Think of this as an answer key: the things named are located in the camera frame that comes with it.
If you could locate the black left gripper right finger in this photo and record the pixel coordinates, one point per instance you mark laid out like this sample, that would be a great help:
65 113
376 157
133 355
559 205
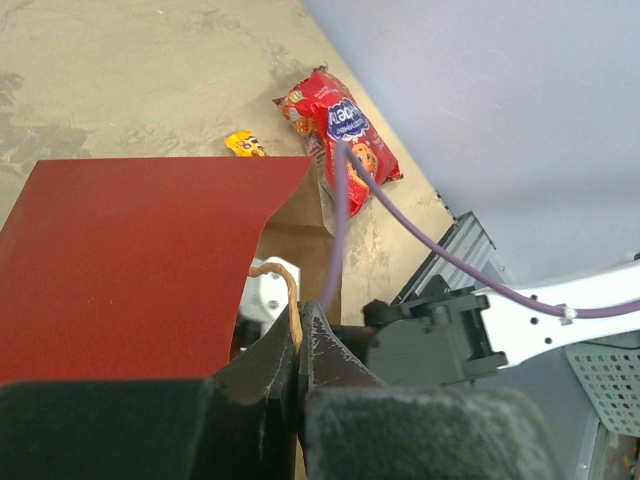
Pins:
357 427

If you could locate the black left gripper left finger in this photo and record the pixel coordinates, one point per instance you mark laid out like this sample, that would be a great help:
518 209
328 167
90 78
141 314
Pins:
239 423

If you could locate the red paper bag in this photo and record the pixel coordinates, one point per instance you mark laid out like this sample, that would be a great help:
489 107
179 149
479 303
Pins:
134 268

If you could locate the yellow candy pack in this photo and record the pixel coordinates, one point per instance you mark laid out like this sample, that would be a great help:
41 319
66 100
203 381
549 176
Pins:
244 144

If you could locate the red cookie snack bag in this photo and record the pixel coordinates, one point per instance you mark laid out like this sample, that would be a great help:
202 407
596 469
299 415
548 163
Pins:
322 109

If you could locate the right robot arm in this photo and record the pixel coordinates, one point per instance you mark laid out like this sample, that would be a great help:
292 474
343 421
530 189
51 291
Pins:
466 334

